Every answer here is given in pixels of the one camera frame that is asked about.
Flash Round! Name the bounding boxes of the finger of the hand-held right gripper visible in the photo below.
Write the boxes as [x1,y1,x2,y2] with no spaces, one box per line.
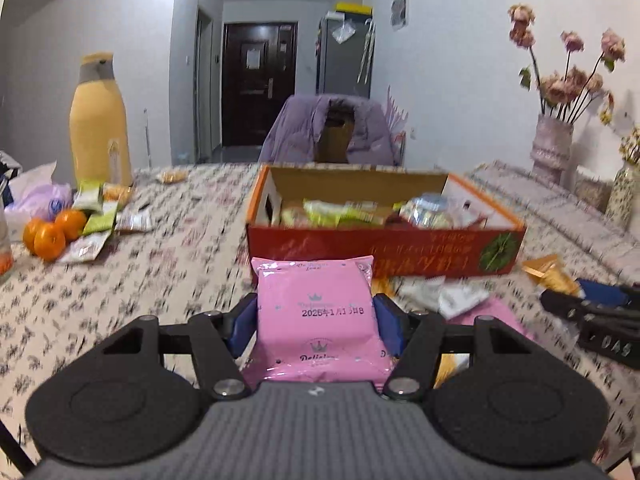
[574,278,640,311]
[540,289,640,331]

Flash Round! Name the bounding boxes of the glass jar with grains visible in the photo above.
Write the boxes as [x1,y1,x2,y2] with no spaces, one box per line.
[575,165,613,213]

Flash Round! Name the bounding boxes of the pink ribbed vase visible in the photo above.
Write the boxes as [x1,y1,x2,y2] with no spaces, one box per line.
[530,114,575,188]

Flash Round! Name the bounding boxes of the clear glass cup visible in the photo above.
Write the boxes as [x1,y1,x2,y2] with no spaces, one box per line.
[0,200,15,277]

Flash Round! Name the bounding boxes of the snack packets near oranges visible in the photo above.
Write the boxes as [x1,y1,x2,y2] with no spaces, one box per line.
[57,232,112,264]

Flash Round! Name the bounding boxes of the large green snack packet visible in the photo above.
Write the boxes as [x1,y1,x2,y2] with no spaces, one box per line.
[302,200,396,228]

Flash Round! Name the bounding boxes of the yellow thermos bottle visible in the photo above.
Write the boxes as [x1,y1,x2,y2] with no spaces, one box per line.
[69,51,134,188]

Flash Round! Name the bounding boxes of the red cardboard box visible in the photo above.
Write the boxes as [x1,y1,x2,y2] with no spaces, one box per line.
[245,164,527,279]

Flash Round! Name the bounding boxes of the small white snack packet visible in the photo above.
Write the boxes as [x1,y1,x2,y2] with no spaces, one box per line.
[397,279,446,306]

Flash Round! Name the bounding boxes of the grey interior door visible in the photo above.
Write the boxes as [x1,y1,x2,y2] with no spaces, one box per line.
[196,7,215,163]

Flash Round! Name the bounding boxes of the pink striped bag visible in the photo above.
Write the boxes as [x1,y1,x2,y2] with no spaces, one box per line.
[385,85,408,166]

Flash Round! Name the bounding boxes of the grey refrigerator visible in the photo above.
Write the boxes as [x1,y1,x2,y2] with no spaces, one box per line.
[316,10,375,100]

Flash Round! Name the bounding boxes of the green white snack packet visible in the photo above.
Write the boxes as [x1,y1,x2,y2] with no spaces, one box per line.
[72,180,104,212]

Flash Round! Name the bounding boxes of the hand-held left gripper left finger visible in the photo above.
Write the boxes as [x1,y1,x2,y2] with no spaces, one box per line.
[101,293,259,402]

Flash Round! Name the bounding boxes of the grey woven cloth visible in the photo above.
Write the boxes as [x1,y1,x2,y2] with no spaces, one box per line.
[465,160,640,281]

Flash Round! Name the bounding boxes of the small orange snack packet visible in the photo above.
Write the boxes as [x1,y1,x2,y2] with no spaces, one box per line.
[435,352,473,388]

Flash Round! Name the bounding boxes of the golden brown cracker packet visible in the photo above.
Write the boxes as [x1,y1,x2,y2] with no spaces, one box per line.
[522,255,581,296]

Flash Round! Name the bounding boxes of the pink snack packet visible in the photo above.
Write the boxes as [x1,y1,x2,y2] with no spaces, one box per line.
[241,256,396,393]
[445,296,536,341]

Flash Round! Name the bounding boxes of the purple tissue pack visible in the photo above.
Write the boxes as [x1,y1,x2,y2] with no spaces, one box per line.
[2,160,73,226]

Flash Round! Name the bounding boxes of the folded white umbrella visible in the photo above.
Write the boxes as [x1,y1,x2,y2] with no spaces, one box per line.
[356,17,376,83]

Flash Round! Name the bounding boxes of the white packet black lettering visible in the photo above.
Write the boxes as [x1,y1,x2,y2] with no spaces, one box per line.
[439,284,492,319]

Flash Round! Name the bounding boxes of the wooden chair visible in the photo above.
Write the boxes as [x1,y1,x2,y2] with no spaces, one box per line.
[316,102,357,163]

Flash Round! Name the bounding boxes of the dark brown entrance door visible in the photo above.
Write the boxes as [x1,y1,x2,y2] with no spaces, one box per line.
[221,22,298,148]

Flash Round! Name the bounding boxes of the light green snack packet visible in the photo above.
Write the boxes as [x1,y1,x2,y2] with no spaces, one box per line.
[82,201,119,236]

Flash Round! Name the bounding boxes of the purple jacket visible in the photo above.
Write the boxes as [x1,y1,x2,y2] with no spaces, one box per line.
[259,93,401,166]

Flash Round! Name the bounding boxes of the speckled vase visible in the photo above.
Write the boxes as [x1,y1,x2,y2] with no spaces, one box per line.
[605,162,640,231]

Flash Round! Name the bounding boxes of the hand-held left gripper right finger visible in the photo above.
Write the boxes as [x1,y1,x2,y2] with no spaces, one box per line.
[372,293,537,402]

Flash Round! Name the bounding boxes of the white red print packet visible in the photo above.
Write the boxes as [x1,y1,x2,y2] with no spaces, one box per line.
[116,211,155,233]

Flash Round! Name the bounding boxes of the dried pink roses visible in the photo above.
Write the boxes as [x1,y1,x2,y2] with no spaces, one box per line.
[507,4,627,126]

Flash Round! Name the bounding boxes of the black white patterned bag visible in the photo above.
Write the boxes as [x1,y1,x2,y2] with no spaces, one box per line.
[0,150,23,196]

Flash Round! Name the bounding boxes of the orange fruit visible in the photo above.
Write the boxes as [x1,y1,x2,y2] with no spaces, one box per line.
[54,209,88,242]
[34,222,67,262]
[22,217,46,256]

